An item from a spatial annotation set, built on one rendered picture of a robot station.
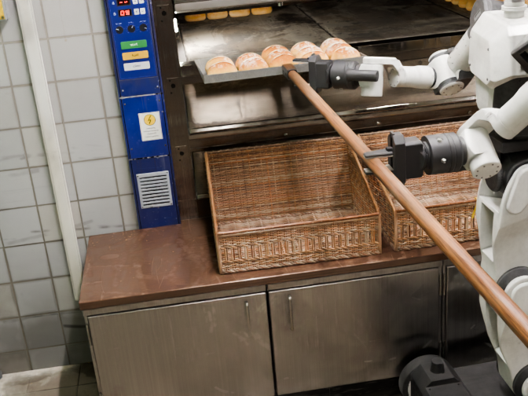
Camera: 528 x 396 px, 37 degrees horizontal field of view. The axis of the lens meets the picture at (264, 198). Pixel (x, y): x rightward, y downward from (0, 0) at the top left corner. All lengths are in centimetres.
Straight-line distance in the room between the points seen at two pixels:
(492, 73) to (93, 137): 150
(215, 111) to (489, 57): 118
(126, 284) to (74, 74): 77
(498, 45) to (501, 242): 58
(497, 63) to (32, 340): 213
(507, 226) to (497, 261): 12
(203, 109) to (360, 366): 108
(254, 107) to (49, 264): 100
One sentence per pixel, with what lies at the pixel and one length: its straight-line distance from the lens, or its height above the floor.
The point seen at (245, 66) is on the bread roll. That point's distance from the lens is 261.
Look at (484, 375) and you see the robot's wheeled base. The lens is 283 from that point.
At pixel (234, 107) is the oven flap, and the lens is 292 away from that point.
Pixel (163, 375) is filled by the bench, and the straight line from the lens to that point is 275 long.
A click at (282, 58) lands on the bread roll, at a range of 263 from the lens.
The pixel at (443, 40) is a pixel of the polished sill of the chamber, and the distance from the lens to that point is 305.
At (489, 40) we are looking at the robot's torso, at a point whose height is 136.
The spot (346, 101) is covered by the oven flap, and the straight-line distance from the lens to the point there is 298.
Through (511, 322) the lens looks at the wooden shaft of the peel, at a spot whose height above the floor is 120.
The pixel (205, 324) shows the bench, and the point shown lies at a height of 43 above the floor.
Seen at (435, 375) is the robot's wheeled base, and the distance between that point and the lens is 274.
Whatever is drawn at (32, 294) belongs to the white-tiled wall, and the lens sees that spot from 323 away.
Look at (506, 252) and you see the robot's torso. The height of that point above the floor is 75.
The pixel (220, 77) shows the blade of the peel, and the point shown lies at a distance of 258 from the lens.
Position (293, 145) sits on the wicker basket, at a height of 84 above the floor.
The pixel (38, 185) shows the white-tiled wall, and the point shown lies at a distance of 303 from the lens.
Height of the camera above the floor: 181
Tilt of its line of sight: 23 degrees down
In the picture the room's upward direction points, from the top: 5 degrees counter-clockwise
